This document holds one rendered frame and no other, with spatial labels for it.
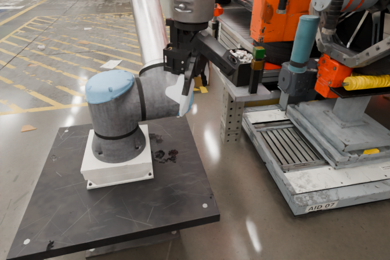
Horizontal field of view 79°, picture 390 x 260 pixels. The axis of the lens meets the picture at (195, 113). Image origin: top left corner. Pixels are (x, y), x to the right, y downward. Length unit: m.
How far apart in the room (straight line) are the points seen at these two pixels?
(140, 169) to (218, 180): 0.53
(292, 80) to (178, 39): 1.11
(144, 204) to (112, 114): 0.31
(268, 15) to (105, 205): 1.27
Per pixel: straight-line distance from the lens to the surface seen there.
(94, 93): 0.75
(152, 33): 0.88
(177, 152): 0.99
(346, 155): 1.39
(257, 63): 1.03
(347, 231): 1.30
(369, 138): 1.45
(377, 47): 1.12
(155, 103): 0.77
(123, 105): 0.76
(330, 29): 0.96
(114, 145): 0.83
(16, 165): 1.68
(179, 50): 0.53
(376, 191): 1.40
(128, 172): 0.88
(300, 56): 1.28
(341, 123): 1.46
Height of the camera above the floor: 0.97
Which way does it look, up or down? 34 degrees down
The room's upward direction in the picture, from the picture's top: straight up
